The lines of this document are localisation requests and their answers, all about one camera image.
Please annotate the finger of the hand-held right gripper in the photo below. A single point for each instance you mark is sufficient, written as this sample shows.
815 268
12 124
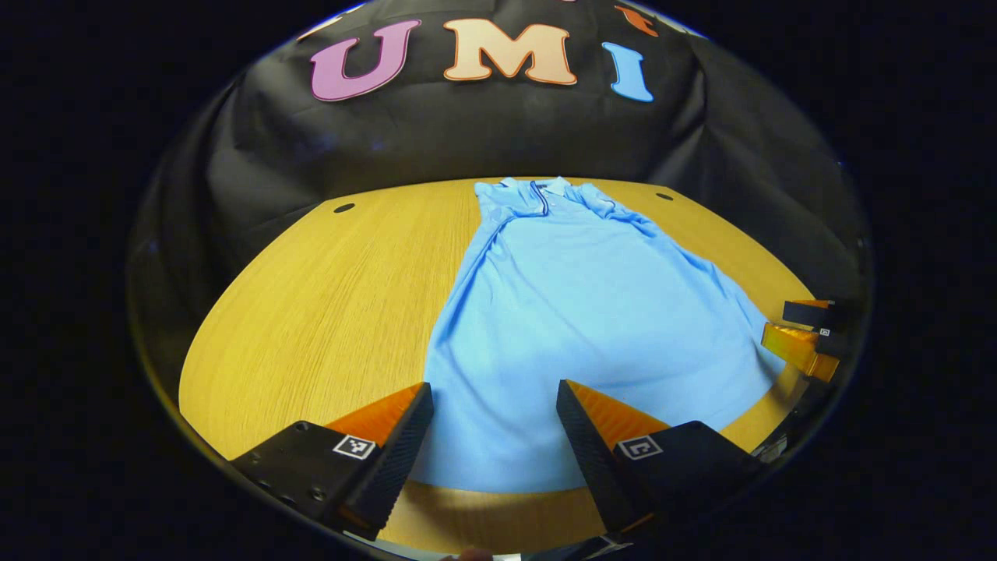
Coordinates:
810 313
794 347

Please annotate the black backdrop cloth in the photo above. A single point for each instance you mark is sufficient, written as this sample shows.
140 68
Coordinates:
483 132

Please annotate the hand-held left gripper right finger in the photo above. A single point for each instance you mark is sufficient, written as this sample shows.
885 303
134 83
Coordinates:
596 460

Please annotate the light blue T-shirt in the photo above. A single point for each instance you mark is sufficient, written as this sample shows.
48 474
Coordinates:
584 312

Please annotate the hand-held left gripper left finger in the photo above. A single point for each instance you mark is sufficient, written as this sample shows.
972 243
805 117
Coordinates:
397 467

